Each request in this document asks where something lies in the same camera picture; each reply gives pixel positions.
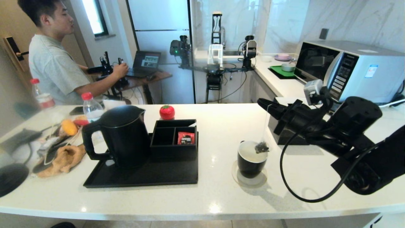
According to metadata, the black round flat object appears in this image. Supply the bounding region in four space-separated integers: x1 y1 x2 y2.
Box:
0 163 29 198

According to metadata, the black laptop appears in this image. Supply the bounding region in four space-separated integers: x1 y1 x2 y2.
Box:
127 51 162 78

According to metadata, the clear water bottle red cap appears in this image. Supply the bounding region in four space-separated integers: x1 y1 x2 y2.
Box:
30 78 56 110
80 92 105 122

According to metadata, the black teleoperation controller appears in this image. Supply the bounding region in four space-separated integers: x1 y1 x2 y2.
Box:
87 51 128 92

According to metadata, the yellow toy corn cob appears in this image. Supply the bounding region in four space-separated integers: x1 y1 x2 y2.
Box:
61 119 78 136

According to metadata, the black white robot device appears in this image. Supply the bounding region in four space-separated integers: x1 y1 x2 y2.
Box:
239 35 257 70

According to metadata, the green tray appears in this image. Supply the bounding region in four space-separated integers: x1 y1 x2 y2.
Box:
268 65 298 79

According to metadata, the brown crumpled cloth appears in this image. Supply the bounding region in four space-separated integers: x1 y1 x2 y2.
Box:
33 144 87 178

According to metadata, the grey refrigerator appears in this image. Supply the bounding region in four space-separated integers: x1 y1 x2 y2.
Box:
125 0 195 104

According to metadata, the white kitchen cabinet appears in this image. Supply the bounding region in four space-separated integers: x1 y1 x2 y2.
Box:
242 63 279 104

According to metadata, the pyramid tea bag with string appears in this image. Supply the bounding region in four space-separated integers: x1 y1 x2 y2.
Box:
255 106 271 154

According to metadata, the black compartment organizer box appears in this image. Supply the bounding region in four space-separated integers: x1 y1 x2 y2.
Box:
149 119 198 160

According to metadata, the black serving tray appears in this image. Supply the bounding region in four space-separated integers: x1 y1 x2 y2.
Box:
83 133 199 188

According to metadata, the teal chair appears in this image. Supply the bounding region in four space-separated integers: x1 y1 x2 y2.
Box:
14 101 41 121

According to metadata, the red tomato-shaped timer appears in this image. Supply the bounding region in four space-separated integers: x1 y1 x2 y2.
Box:
159 105 175 121

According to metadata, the black mug white inside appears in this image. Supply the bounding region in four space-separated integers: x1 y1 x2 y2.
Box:
237 140 268 178

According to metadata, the white power cable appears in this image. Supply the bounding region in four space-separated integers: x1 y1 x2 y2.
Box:
380 98 405 108

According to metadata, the white round coaster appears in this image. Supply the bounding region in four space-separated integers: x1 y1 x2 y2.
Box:
231 160 268 187

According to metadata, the white plastic rack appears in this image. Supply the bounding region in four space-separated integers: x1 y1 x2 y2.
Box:
207 44 223 65

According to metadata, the red coffee sachet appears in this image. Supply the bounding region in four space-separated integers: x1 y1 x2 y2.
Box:
177 131 195 145

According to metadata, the silver microwave oven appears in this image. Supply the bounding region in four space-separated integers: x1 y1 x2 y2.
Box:
294 40 405 104

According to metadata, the black thin cable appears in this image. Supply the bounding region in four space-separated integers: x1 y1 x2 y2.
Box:
19 142 34 165

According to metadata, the window with dark frame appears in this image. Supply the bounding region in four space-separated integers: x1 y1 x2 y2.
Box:
81 0 109 38

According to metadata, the person in grey t-shirt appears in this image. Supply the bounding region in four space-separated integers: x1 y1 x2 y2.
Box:
17 0 128 105

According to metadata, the black tissue box white lid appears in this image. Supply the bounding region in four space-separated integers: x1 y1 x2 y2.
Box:
268 97 312 145

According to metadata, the black device with green light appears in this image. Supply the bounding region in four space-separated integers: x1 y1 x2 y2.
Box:
170 35 191 68

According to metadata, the black door lock handle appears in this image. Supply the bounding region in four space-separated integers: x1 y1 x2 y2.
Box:
4 36 29 62

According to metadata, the grey folded cloth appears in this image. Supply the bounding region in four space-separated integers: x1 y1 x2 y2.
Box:
0 128 43 152

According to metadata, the black electric kettle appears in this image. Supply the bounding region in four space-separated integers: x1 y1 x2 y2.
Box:
82 105 151 168

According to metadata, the brown wooden desk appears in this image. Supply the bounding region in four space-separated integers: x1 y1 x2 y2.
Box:
122 70 173 104

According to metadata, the black metal stand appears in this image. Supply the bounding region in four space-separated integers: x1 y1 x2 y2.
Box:
179 62 253 103

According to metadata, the black microwave cable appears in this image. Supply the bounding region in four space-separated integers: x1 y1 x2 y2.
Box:
391 79 405 102

